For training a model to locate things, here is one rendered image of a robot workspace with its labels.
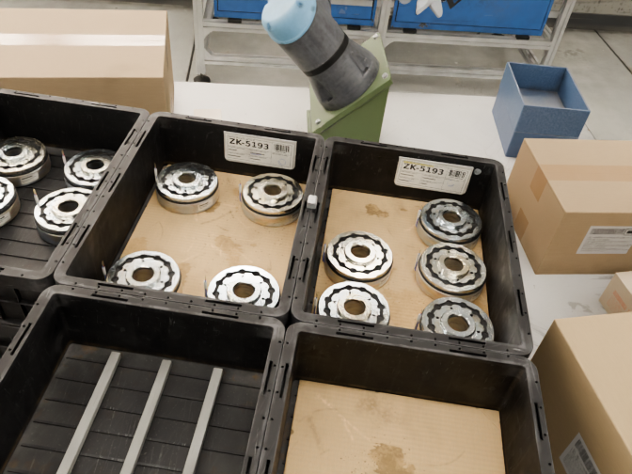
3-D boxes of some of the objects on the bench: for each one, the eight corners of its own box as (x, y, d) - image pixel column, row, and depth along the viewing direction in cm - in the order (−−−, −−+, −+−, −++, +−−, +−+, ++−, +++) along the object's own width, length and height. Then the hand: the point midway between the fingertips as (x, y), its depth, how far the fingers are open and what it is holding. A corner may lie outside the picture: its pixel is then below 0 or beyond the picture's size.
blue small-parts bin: (491, 111, 156) (498, 86, 151) (548, 117, 156) (558, 93, 151) (504, 156, 141) (513, 132, 136) (567, 163, 141) (578, 138, 137)
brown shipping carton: (534, 275, 114) (565, 212, 103) (499, 198, 130) (524, 137, 118) (680, 274, 117) (725, 213, 106) (629, 200, 133) (664, 141, 122)
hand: (392, 2), depth 114 cm, fingers open, 14 cm apart
